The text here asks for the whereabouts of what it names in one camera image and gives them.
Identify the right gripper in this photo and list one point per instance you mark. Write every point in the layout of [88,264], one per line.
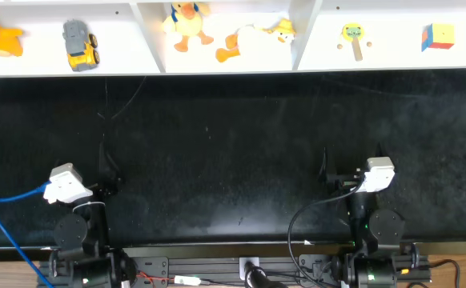
[345,180]

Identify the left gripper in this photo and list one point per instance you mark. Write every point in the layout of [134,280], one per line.
[107,189]

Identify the grey and yellow toy truck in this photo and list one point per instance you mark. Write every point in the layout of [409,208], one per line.
[79,44]

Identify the many-coloured puzzle cube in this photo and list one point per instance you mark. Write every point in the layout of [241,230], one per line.
[441,36]

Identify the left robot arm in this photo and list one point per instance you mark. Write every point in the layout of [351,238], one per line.
[73,232]

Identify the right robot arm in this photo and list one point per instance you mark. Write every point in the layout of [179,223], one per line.
[383,230]

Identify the yellow wooden rattle drum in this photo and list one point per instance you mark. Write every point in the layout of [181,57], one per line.
[354,34]

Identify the white shelf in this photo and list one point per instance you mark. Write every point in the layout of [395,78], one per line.
[137,48]

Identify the white plush duck yellow hat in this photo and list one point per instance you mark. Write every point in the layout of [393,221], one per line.
[259,42]

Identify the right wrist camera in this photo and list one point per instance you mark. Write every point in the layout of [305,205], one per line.
[379,176]

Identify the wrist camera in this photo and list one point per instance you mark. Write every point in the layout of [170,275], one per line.
[379,176]
[67,186]

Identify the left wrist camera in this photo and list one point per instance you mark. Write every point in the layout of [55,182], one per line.
[67,186]

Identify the mounting rail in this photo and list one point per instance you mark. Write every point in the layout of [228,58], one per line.
[217,272]

